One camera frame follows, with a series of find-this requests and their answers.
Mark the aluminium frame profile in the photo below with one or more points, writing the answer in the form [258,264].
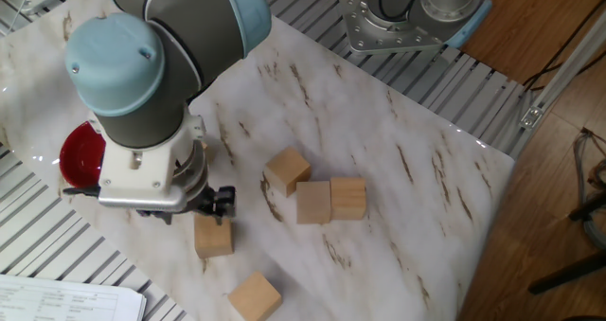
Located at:
[563,72]

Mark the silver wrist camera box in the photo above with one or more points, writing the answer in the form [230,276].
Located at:
[142,200]

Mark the white printed paper stack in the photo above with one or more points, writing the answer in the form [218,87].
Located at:
[57,302]

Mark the white marble pattern board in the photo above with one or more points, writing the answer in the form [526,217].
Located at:
[379,169]

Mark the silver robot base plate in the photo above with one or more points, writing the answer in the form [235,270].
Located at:
[364,32]

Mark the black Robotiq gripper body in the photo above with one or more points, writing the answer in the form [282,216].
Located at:
[201,202]

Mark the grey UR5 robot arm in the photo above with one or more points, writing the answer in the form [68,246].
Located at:
[165,51]

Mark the red glossy bowl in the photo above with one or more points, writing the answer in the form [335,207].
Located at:
[83,157]

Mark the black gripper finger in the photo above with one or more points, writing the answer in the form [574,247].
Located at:
[225,202]
[158,215]

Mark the black chair base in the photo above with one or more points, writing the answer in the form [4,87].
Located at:
[568,273]

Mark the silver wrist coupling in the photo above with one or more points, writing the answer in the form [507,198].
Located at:
[194,169]

